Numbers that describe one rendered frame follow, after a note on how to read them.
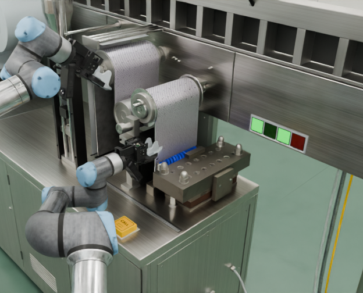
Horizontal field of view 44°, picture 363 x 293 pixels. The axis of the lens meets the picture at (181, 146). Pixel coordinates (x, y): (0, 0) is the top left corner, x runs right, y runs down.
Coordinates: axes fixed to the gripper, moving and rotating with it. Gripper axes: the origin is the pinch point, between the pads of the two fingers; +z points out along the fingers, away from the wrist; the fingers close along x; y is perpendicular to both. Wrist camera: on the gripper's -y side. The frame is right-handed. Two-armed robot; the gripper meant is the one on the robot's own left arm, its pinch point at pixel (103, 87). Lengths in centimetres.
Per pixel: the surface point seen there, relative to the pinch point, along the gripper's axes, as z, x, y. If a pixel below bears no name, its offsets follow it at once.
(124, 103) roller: 22.2, 10.7, 0.3
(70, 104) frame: 13.7, 28.9, -10.0
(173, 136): 37.7, -6.1, -1.8
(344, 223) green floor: 226, -27, 10
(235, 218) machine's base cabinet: 68, -31, -19
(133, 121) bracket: 21.6, 1.5, -4.3
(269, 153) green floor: 259, 67, 38
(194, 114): 42.4, -6.2, 10.2
